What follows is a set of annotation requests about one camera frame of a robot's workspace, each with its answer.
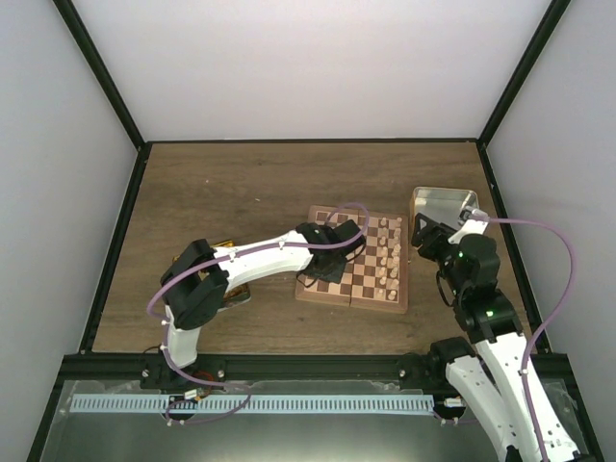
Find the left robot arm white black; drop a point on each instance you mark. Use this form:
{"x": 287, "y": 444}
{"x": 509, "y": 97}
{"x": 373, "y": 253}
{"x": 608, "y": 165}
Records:
{"x": 194, "y": 286}

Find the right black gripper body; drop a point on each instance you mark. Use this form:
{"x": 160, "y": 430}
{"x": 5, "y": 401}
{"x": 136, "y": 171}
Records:
{"x": 429, "y": 250}

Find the row of white chess pieces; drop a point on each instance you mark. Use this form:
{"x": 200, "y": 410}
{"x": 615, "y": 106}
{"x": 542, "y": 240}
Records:
{"x": 388, "y": 259}

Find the silver tin yellow rim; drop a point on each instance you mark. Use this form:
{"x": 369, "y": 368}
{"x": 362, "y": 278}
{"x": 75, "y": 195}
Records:
{"x": 442, "y": 204}

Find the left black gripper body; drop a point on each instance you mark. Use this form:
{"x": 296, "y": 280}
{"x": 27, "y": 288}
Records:
{"x": 329, "y": 272}

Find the gold tin with dark pieces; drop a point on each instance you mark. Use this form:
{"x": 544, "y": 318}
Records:
{"x": 236, "y": 297}

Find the wooden chess board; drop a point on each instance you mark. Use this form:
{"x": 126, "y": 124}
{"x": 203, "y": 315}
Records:
{"x": 358, "y": 286}

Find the light blue cable duct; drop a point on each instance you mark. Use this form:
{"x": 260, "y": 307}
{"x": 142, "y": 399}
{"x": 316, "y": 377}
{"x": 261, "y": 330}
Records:
{"x": 405, "y": 405}

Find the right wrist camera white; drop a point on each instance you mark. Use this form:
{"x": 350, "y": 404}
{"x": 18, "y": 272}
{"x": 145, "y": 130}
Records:
{"x": 473, "y": 222}

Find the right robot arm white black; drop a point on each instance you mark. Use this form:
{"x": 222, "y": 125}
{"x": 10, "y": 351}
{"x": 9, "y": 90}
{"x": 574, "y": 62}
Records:
{"x": 491, "y": 367}

